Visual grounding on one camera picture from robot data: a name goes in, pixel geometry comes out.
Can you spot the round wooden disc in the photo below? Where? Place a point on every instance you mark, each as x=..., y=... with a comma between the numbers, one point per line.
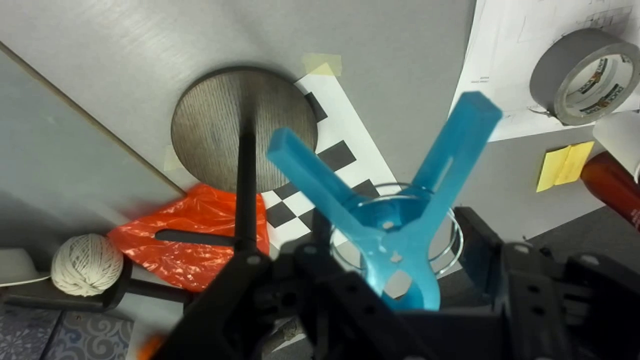
x=220, y=112

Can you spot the blue plastic peg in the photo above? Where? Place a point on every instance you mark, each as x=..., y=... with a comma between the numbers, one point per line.
x=401, y=241

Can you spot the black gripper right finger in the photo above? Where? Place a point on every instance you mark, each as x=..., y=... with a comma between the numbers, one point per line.
x=482, y=260

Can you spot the grey duct tape roll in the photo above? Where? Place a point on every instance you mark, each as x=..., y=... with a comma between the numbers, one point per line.
x=583, y=77

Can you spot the white paper sheet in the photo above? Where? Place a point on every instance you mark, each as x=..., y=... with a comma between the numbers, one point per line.
x=507, y=53

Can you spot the blue swirl tissue box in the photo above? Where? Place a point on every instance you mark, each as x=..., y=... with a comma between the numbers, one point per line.
x=92, y=337

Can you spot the grey speckled tissue box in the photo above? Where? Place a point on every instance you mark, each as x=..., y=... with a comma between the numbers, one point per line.
x=23, y=333

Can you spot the orange plastic bag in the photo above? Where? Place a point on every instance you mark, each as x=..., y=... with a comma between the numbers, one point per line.
x=173, y=212

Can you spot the checkerboard paper sheet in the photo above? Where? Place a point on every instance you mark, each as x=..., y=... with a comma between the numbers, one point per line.
x=352, y=127

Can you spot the yellow sticky note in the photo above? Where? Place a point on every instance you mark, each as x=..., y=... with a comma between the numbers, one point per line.
x=563, y=167

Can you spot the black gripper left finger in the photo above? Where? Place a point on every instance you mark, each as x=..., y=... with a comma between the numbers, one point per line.
x=332, y=280

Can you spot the red water bottle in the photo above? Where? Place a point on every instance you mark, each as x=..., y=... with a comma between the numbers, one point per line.
x=616, y=190

